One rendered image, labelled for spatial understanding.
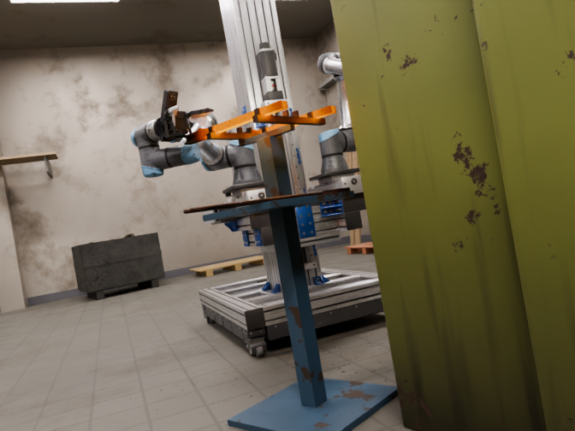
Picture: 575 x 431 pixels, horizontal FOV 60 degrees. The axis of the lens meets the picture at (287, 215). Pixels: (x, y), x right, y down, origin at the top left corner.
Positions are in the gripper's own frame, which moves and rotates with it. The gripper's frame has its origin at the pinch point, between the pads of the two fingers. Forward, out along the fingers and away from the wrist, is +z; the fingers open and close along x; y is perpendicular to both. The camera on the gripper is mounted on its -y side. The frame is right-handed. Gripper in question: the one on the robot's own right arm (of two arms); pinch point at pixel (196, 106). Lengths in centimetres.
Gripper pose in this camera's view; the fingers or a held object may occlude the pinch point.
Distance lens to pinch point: 169.8
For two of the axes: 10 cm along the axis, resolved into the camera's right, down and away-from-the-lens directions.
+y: 1.7, 9.9, -0.1
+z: 7.5, -1.3, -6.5
